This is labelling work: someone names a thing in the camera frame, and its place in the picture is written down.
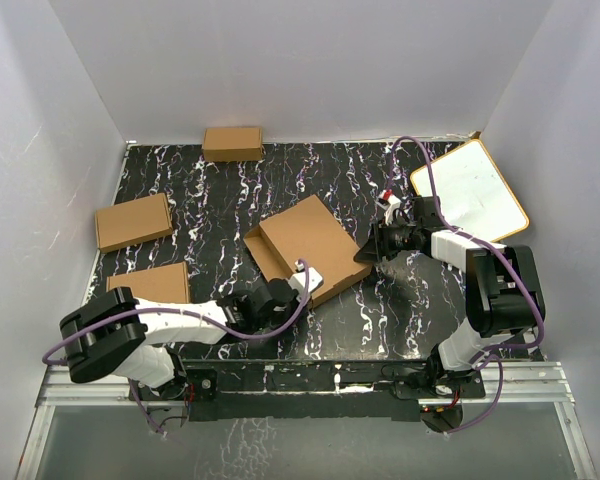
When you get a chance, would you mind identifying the folded cardboard box back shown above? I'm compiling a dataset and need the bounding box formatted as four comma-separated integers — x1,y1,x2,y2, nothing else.
202,127,263,162

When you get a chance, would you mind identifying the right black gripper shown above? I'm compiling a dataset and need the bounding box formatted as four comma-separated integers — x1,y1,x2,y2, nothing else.
355,216,421,264

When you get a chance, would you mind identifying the folded cardboard box left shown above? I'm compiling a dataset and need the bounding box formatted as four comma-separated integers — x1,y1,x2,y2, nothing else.
95,193,173,254

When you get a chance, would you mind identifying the large cardboard box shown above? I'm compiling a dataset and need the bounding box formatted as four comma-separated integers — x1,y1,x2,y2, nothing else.
243,195,371,307

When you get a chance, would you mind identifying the purple cable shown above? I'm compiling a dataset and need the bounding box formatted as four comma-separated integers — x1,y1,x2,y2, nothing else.
387,135,549,434
42,257,312,434

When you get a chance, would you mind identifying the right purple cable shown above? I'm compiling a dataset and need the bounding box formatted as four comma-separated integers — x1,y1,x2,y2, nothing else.
387,135,549,434

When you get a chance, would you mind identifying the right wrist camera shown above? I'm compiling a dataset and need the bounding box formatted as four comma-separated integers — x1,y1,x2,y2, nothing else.
376,189,402,225

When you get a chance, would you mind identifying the white board yellow rim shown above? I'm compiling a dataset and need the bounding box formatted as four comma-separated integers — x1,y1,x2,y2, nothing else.
410,139,530,242

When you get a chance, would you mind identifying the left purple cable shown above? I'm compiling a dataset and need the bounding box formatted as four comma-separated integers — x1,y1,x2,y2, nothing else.
42,257,312,434

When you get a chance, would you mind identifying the aluminium frame rail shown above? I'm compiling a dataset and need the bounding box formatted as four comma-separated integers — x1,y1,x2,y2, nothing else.
17,249,599,480

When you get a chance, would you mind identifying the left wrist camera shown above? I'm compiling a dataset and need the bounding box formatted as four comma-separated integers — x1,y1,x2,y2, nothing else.
287,259,324,301

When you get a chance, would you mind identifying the folded cardboard box front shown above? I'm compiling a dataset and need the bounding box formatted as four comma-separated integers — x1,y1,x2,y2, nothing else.
106,262,191,304

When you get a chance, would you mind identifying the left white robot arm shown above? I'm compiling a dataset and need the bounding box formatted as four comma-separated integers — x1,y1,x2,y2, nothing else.
59,270,322,399

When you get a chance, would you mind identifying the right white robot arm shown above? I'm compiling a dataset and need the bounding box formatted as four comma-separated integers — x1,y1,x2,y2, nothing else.
354,190,546,397

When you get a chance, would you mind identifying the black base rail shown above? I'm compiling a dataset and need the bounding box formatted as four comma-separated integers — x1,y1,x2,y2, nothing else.
134,359,485,429

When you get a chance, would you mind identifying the folded cardboard box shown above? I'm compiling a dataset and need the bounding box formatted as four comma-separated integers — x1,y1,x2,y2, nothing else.
95,193,173,254
202,127,263,162
106,262,191,304

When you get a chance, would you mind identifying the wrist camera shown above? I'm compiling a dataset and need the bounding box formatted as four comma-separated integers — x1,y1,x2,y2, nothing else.
287,259,324,301
376,189,402,225

